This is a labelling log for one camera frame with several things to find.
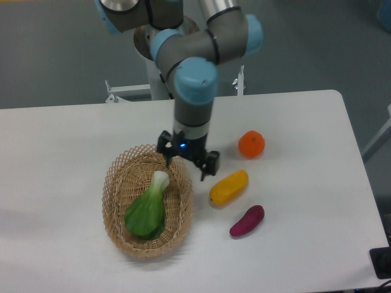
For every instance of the woven wicker oval basket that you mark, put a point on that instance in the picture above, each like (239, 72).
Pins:
(127, 178)

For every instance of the yellow mango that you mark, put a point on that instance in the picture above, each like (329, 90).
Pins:
(229, 188)

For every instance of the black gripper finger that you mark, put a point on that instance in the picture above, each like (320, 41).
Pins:
(165, 148)
(208, 163)

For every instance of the purple sweet potato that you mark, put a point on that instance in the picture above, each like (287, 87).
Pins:
(248, 222)

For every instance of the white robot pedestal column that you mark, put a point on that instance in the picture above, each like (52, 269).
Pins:
(143, 37)

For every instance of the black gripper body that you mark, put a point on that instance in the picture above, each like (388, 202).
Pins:
(190, 149)

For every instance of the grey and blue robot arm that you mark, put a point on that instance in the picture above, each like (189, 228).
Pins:
(187, 63)

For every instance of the orange tangerine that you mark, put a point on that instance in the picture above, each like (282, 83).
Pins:
(251, 144)

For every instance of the green bok choy vegetable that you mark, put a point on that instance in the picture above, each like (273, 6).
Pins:
(145, 216)

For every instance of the black device at table edge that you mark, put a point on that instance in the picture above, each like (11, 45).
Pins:
(380, 258)

